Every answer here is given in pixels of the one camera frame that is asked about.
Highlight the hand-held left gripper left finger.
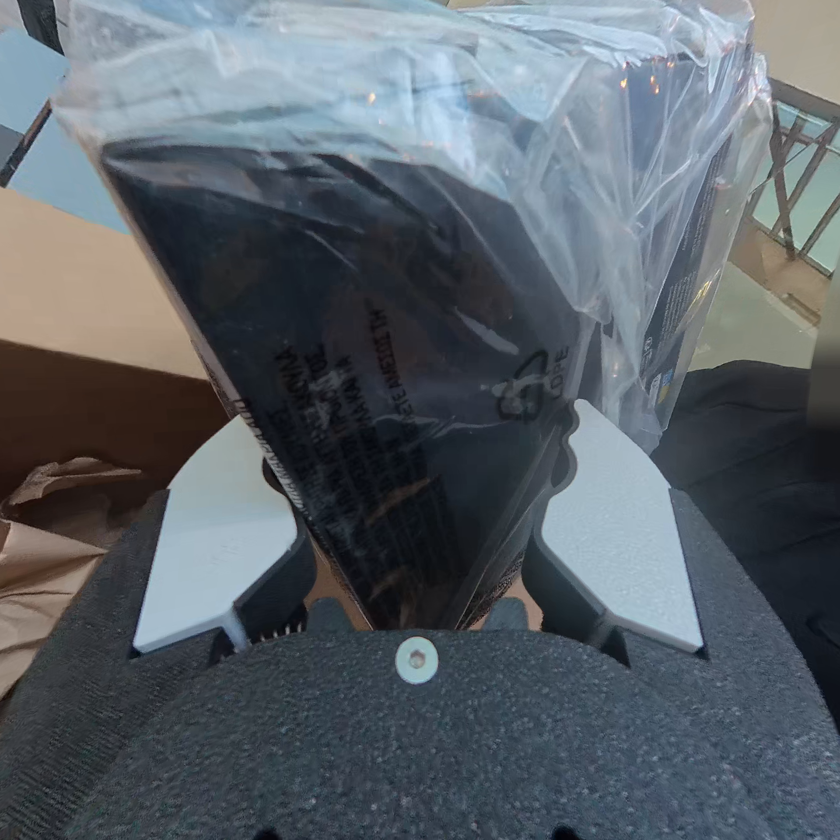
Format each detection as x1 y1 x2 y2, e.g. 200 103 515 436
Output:
133 415 317 655

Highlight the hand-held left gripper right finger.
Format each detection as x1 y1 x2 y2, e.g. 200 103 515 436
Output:
524 398 704 653

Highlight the large cardboard box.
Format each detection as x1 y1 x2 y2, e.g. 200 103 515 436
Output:
0 187 231 490

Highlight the black toy box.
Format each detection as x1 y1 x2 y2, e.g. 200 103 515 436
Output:
51 0 774 632

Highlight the dark cloth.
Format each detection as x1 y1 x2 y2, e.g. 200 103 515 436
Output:
666 360 840 664

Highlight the crumpled brown packing paper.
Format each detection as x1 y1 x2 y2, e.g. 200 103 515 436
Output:
0 458 161 700

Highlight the metal railing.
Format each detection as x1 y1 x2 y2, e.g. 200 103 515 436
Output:
755 75 840 280

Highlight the blue grey panel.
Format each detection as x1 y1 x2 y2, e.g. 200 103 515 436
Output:
0 29 135 234

